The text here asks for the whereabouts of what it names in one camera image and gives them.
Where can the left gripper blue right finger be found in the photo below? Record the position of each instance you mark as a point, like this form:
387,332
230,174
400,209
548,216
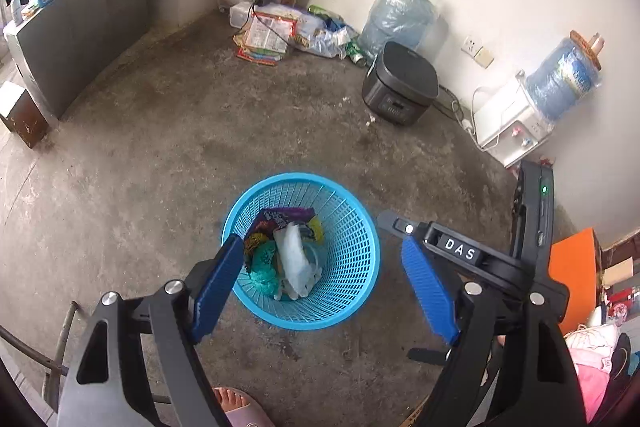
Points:
434,299

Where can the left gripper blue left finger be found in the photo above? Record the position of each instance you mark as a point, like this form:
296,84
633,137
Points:
210,284

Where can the green bag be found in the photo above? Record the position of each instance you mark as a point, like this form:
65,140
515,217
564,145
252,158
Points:
264,270

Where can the purple noodle wrapper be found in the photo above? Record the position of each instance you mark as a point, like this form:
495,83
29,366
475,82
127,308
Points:
269,220

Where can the white tissue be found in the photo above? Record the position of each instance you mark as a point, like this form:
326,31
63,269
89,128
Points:
300,262

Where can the yellow snack wrapper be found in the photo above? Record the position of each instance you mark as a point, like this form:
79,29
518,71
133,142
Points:
315,226

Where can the blue plastic trash basket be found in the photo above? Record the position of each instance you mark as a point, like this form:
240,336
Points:
349,235

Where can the person's foot in pink slipper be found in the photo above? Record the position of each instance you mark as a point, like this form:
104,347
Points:
241,409

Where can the white water dispenser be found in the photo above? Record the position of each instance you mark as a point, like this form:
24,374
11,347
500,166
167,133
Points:
508,132

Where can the black rice cooker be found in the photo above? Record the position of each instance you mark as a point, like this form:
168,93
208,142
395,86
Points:
400,85

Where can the blue water jug on dispenser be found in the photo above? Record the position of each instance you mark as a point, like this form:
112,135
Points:
570,71

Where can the pile of papers and bags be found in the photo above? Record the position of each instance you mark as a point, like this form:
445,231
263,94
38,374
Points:
267,33

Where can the empty blue water jug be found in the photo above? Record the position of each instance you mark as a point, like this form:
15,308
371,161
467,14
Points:
402,21

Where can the grey cabinet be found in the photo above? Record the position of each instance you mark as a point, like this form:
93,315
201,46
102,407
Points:
65,45

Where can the white wall socket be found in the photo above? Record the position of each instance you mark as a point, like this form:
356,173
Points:
477,51

